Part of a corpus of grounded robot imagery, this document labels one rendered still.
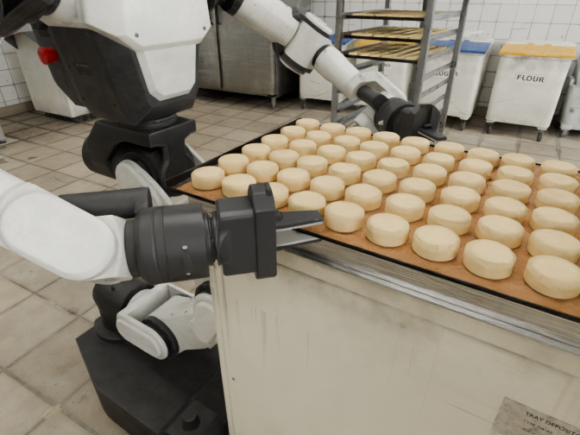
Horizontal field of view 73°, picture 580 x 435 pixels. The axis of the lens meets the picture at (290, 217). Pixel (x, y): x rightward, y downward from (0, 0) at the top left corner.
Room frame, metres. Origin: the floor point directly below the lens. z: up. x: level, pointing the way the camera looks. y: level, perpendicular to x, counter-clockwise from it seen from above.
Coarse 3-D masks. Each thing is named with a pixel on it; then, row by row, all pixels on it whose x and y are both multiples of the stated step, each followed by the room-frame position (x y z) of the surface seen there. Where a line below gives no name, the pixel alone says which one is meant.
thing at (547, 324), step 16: (208, 208) 0.55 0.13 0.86; (320, 256) 0.45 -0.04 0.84; (336, 256) 0.43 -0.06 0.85; (352, 256) 0.42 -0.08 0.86; (368, 256) 0.41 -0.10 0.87; (368, 272) 0.41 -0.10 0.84; (384, 272) 0.40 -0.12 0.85; (400, 272) 0.39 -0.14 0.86; (416, 272) 0.38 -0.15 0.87; (416, 288) 0.38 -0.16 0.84; (432, 288) 0.37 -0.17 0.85; (448, 288) 0.36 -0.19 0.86; (464, 288) 0.35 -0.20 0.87; (464, 304) 0.35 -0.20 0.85; (480, 304) 0.34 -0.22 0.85; (496, 304) 0.33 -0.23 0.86; (512, 304) 0.32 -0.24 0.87; (512, 320) 0.32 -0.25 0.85; (528, 320) 0.31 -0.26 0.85; (544, 320) 0.31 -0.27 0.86; (560, 320) 0.30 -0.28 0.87; (560, 336) 0.30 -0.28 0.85; (576, 336) 0.29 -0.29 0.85
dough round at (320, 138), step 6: (312, 132) 0.74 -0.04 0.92; (318, 132) 0.74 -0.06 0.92; (324, 132) 0.74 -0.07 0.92; (306, 138) 0.72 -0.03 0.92; (312, 138) 0.71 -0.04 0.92; (318, 138) 0.71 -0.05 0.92; (324, 138) 0.71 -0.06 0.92; (330, 138) 0.72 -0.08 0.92; (318, 144) 0.71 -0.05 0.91; (324, 144) 0.71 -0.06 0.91
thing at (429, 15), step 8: (432, 0) 1.95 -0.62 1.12; (432, 8) 1.94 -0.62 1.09; (432, 16) 1.95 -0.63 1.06; (424, 24) 1.96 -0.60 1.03; (424, 32) 1.96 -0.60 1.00; (424, 40) 1.95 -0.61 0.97; (424, 48) 1.95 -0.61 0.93; (424, 56) 1.95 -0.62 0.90; (424, 64) 1.94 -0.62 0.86; (424, 72) 1.96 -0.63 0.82; (416, 80) 1.96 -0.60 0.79; (416, 88) 1.95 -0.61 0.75; (416, 96) 1.95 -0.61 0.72
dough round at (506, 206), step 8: (488, 200) 0.46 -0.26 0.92; (496, 200) 0.46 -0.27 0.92; (504, 200) 0.46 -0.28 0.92; (512, 200) 0.46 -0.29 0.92; (488, 208) 0.45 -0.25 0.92; (496, 208) 0.44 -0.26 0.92; (504, 208) 0.44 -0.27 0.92; (512, 208) 0.44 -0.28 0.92; (520, 208) 0.44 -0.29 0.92; (504, 216) 0.43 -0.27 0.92; (512, 216) 0.42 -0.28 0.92; (520, 216) 0.42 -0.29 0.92
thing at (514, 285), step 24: (288, 144) 0.73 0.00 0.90; (456, 168) 0.61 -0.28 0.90; (192, 192) 0.52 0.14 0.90; (216, 192) 0.52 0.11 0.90; (288, 192) 0.52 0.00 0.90; (576, 192) 0.52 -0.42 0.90; (480, 216) 0.45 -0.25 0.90; (528, 216) 0.45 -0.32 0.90; (576, 216) 0.45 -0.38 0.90; (360, 240) 0.39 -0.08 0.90; (408, 240) 0.39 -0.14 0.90; (432, 264) 0.35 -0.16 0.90; (456, 264) 0.35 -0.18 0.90; (576, 264) 0.35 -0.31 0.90; (504, 288) 0.31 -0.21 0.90; (528, 288) 0.31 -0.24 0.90; (576, 312) 0.27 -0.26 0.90
